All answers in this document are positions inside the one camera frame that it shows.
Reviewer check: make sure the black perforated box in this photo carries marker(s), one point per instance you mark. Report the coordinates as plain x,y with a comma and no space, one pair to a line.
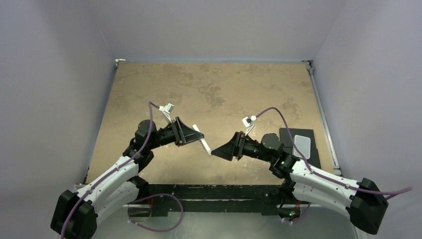
288,144

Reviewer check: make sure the aluminium frame rail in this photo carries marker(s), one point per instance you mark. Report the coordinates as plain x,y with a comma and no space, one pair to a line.
334,161

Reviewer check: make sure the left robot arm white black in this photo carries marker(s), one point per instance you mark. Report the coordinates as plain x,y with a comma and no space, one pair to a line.
78,214

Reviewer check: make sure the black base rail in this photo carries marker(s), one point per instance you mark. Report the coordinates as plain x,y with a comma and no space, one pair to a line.
263,199

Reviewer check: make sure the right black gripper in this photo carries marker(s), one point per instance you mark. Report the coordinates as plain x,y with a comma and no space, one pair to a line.
238,145

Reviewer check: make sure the white red remote control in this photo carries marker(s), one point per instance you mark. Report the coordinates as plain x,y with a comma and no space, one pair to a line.
203,141

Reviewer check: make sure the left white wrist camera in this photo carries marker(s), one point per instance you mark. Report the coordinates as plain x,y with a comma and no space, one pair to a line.
166,111

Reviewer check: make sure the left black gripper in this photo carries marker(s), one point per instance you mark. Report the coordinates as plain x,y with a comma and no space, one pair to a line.
183,134

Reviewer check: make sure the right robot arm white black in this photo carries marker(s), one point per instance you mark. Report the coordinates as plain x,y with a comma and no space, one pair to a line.
359,201

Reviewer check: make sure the white device on box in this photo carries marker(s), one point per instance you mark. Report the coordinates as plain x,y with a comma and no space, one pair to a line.
302,148

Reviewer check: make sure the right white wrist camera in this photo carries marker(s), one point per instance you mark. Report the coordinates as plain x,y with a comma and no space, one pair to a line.
249,123

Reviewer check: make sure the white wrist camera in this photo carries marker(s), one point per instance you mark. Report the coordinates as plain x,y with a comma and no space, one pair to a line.
249,123
166,111

